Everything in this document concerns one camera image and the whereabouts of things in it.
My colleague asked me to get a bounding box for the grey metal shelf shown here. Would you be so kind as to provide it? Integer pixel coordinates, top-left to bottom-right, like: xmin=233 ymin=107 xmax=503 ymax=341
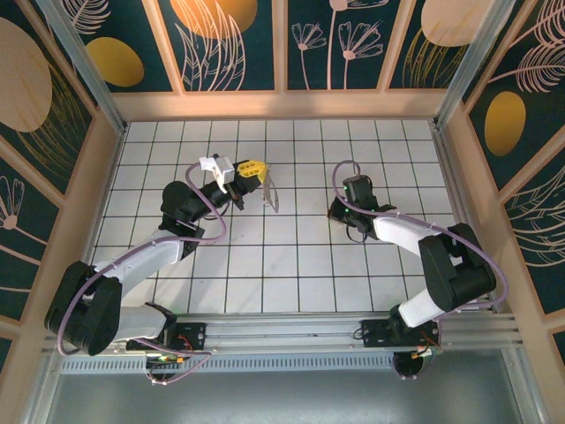
xmin=43 ymin=373 xmax=538 ymax=424

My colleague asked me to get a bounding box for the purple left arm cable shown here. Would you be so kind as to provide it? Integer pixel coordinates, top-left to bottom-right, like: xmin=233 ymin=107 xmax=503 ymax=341
xmin=56 ymin=162 xmax=229 ymax=386

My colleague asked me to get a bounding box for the aluminium side rail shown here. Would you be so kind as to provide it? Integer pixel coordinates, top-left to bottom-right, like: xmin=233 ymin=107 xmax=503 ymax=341
xmin=430 ymin=123 xmax=498 ymax=314

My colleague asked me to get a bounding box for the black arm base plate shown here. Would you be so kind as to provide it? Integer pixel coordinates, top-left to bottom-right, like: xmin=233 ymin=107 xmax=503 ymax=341
xmin=359 ymin=317 xmax=442 ymax=354
xmin=125 ymin=321 xmax=208 ymax=354

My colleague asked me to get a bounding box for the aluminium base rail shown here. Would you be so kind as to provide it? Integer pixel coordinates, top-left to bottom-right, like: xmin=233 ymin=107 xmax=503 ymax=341
xmin=43 ymin=311 xmax=526 ymax=354

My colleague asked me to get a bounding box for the small wired controller board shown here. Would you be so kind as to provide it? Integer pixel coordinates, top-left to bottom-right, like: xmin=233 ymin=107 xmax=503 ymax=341
xmin=391 ymin=344 xmax=443 ymax=382
xmin=145 ymin=351 xmax=198 ymax=367

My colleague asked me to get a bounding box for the aluminium frame post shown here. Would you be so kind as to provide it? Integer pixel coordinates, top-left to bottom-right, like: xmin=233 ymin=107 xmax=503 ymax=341
xmin=434 ymin=0 xmax=531 ymax=129
xmin=34 ymin=0 xmax=130 ymax=133

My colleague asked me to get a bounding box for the slotted grey cable duct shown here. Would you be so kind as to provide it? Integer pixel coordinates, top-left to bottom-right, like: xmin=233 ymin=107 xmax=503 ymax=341
xmin=61 ymin=355 xmax=398 ymax=375

